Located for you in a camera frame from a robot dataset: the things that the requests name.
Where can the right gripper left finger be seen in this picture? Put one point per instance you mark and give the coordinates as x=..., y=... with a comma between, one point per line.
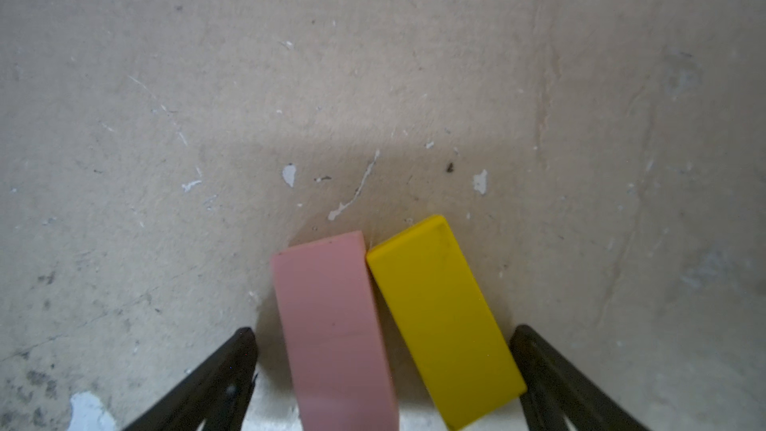
x=214, y=396

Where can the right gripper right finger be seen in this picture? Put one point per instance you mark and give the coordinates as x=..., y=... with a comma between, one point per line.
x=558, y=394

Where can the yellow rectangular block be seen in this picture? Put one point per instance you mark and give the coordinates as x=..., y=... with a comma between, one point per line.
x=446, y=322

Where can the pink block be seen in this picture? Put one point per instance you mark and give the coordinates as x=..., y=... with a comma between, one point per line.
x=334, y=343

